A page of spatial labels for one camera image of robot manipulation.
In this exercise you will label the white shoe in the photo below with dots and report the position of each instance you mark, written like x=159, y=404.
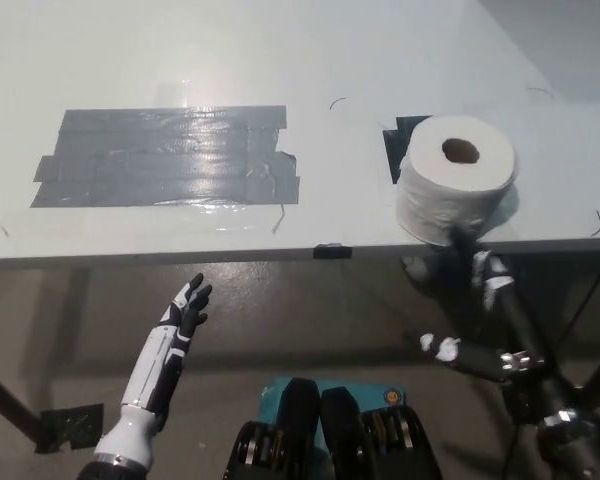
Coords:
x=416, y=266

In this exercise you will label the white toilet paper roll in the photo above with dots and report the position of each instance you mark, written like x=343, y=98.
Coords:
x=445, y=200

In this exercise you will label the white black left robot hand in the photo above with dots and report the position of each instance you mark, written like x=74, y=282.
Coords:
x=150, y=360

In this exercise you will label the black tape square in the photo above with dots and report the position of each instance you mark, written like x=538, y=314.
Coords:
x=396, y=145

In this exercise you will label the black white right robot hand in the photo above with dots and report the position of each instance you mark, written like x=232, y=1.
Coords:
x=490, y=280

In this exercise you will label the grey duct tape patch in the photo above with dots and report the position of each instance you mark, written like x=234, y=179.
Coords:
x=155, y=160

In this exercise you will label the small black tape piece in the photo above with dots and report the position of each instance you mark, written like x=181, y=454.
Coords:
x=333, y=251

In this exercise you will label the black teal robot torso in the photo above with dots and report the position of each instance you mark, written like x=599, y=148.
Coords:
x=340, y=435

